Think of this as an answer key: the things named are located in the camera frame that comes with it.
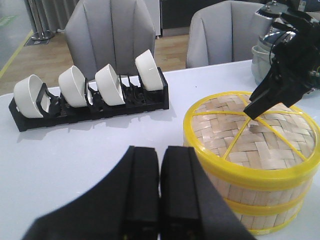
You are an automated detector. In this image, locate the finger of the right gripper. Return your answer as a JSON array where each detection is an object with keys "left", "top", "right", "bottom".
[{"left": 243, "top": 72, "right": 290, "bottom": 120}]

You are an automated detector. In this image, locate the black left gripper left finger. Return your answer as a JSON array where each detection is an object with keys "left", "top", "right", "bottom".
[{"left": 23, "top": 146, "right": 159, "bottom": 240}]

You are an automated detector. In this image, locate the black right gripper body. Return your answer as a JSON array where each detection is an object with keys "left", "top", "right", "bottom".
[{"left": 268, "top": 9, "right": 320, "bottom": 108}]

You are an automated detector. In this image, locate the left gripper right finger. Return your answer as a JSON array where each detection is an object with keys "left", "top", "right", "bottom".
[{"left": 160, "top": 146, "right": 254, "bottom": 240}]

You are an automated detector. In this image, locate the woven bamboo steamer lid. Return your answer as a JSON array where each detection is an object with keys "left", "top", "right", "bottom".
[{"left": 183, "top": 91, "right": 320, "bottom": 177}]

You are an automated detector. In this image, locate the bamboo steamer tier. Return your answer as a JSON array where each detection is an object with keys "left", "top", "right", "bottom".
[
  {"left": 227, "top": 199, "right": 304, "bottom": 236},
  {"left": 199, "top": 160, "right": 313, "bottom": 216}
]

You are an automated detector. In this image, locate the green electric cooking pot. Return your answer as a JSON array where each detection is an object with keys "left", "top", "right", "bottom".
[{"left": 251, "top": 45, "right": 274, "bottom": 85}]

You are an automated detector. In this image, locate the glass pot lid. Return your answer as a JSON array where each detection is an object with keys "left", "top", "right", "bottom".
[{"left": 252, "top": 0, "right": 296, "bottom": 50}]

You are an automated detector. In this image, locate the grey chair right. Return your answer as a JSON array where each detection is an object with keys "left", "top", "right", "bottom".
[{"left": 185, "top": 0, "right": 263, "bottom": 68}]

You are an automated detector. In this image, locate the grey chair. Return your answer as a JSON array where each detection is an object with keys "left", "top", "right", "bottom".
[
  {"left": 64, "top": 0, "right": 156, "bottom": 80},
  {"left": 185, "top": 0, "right": 263, "bottom": 68}
]

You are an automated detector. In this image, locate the black bowl rack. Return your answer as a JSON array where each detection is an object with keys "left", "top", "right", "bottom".
[{"left": 9, "top": 68, "right": 169, "bottom": 132}]

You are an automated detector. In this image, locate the white bowl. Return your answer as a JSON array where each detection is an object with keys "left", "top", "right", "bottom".
[
  {"left": 13, "top": 74, "right": 43, "bottom": 118},
  {"left": 135, "top": 49, "right": 164, "bottom": 91},
  {"left": 58, "top": 65, "right": 87, "bottom": 108},
  {"left": 95, "top": 64, "right": 125, "bottom": 106}
]

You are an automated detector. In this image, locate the white bowl right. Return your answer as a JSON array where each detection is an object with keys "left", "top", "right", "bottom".
[{"left": 135, "top": 49, "right": 164, "bottom": 91}]

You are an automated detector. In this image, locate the white bowl far left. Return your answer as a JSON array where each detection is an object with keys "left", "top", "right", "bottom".
[{"left": 13, "top": 74, "right": 43, "bottom": 118}]

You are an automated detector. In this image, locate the grey chair left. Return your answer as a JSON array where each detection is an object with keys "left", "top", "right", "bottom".
[{"left": 64, "top": 0, "right": 156, "bottom": 80}]

